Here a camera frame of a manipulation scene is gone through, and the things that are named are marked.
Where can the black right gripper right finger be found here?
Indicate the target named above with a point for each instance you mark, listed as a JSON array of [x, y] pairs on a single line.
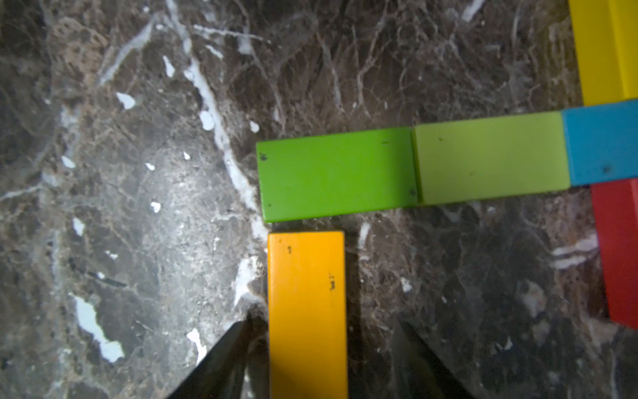
[[419, 373]]

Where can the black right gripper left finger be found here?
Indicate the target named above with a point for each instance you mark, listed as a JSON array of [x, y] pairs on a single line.
[[221, 373]]

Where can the yellow long block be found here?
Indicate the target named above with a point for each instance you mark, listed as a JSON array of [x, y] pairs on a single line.
[[307, 315]]

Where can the green block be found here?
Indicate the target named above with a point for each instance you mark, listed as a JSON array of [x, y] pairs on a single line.
[[348, 173]]

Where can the light yellow-green block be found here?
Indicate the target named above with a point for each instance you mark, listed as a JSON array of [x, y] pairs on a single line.
[[459, 161]]

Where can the red-orange small block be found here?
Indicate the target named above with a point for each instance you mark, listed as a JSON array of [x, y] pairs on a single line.
[[615, 211]]

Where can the cyan block group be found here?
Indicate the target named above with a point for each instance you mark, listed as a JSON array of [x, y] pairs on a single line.
[[602, 142]]

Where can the yellow small block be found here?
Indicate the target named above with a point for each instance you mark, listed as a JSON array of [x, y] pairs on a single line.
[[605, 34]]

